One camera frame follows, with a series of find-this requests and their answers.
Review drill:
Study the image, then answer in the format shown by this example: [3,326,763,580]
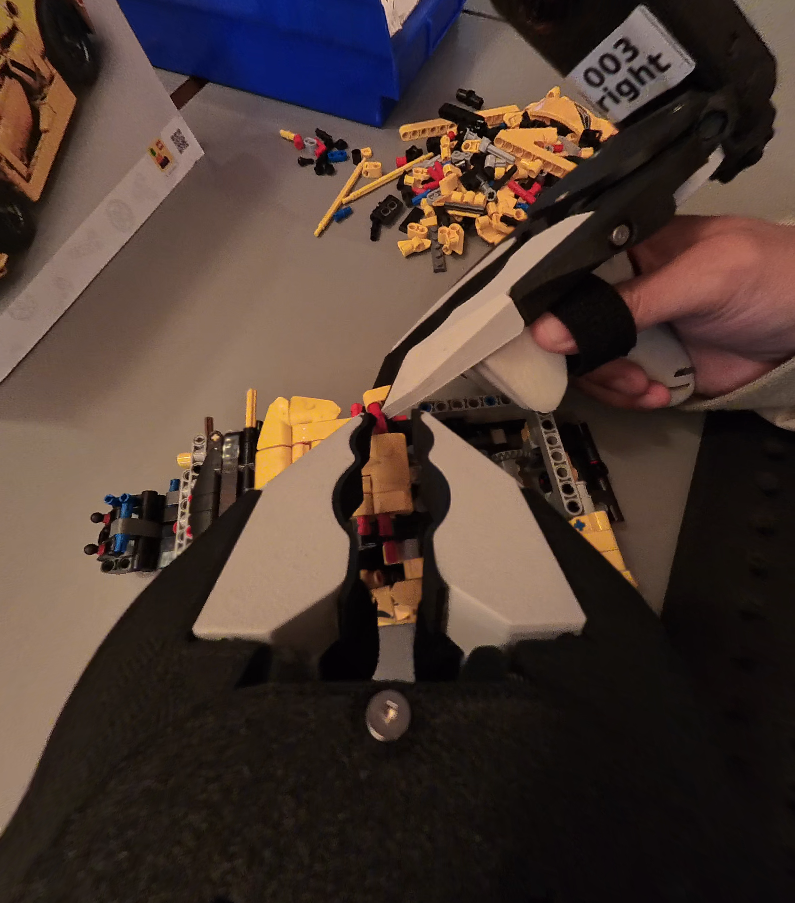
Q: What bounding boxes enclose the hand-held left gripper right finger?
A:
[419,412,586,675]

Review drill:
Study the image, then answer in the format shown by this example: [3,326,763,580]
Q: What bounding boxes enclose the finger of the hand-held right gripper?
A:
[395,212,610,354]
[370,290,530,419]

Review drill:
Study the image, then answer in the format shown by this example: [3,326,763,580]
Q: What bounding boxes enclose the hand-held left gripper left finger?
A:
[196,414,370,675]

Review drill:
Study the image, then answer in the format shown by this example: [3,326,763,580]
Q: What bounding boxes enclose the yellow toy car chassis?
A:
[85,384,638,625]

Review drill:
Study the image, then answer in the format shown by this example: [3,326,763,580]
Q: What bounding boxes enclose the grey desk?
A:
[0,0,795,903]

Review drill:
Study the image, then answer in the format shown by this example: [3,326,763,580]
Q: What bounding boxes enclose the black dotted desk mat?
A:
[662,410,795,903]

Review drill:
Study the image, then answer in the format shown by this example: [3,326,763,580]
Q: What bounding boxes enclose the person's right hand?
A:
[529,212,795,413]

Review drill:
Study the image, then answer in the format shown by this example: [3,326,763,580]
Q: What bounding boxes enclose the pile of small toy pieces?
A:
[279,88,621,273]

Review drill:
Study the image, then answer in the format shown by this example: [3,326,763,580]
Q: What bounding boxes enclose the white papers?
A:
[381,0,429,35]

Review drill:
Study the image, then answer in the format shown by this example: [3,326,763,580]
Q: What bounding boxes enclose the blue plastic bin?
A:
[119,0,466,128]

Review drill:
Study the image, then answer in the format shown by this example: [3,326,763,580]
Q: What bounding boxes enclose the toy car instruction booklet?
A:
[0,0,205,419]

